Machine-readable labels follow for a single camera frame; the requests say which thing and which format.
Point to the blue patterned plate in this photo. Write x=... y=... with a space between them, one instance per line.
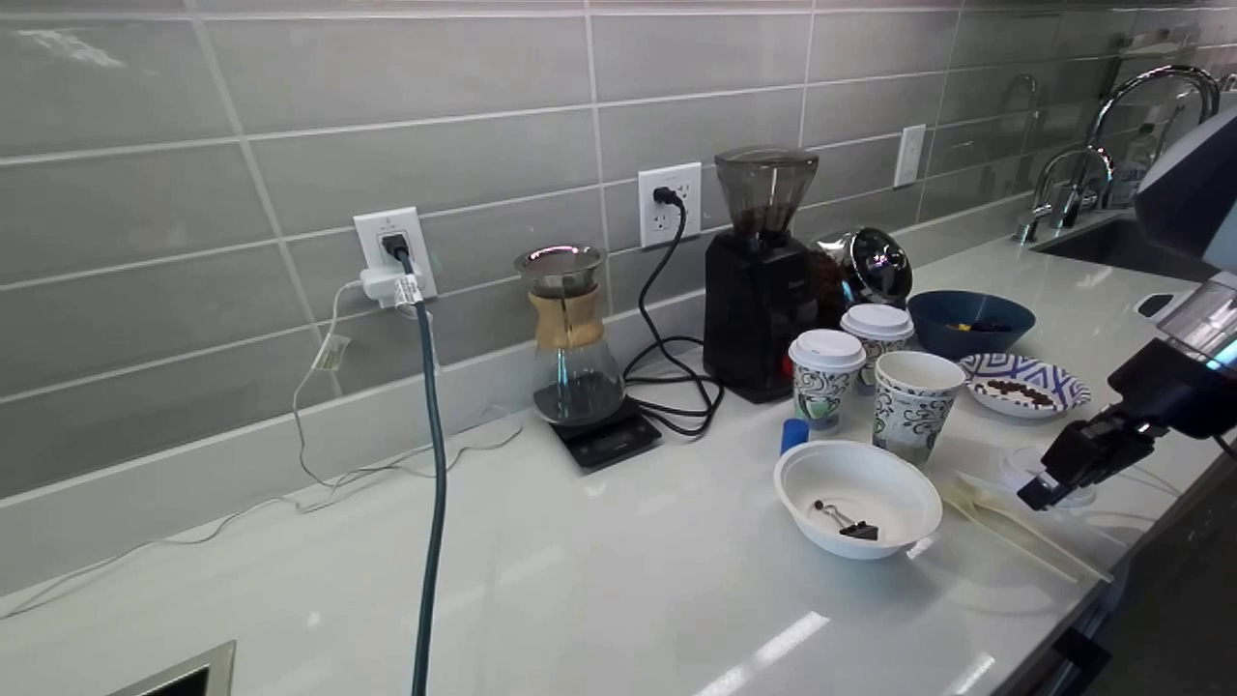
x=1027 y=383

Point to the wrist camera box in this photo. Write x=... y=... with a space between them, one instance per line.
x=1203 y=319

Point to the small blue object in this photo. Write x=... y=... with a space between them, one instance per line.
x=793 y=434

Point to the dark blue bowl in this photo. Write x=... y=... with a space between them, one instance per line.
x=969 y=319

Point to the white outlet with adapter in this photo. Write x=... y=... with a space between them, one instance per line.
x=392 y=251

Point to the white outlet with black plug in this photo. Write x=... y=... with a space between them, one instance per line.
x=671 y=203

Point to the white ceramic bowl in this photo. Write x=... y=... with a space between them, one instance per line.
x=855 y=489

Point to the black digital scale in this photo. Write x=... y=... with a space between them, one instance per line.
x=605 y=434

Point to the open patterned paper cup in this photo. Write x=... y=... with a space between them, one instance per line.
x=913 y=405

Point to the cream plastic fork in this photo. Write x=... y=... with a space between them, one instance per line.
x=1018 y=528

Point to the empty white wall outlet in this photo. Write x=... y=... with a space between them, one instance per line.
x=910 y=155

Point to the lidded patterned paper cup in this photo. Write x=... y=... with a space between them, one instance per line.
x=878 y=330
x=826 y=376

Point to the small dark clip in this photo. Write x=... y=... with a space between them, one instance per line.
x=844 y=521

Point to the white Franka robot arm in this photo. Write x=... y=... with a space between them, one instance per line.
x=1194 y=205

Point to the glass pour-over carafe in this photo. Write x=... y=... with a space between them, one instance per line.
x=566 y=343

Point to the small chrome faucet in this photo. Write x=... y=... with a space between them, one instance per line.
x=1064 y=195

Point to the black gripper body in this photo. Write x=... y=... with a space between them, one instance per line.
x=1109 y=445

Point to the kitchen sink basin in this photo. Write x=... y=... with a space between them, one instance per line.
x=1094 y=240

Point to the chrome round kettle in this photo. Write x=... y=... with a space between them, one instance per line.
x=878 y=263

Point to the tall chrome arched faucet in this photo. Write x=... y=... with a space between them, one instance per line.
x=1155 y=111

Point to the black coffee grinder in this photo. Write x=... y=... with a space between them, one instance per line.
x=762 y=292

